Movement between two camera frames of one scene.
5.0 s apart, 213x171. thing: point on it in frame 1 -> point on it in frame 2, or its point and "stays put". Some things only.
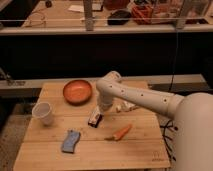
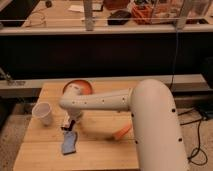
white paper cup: x=43 y=110 stays put
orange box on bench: x=142 y=14 stays put
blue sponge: x=71 y=140 stays put
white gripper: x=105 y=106 -> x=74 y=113
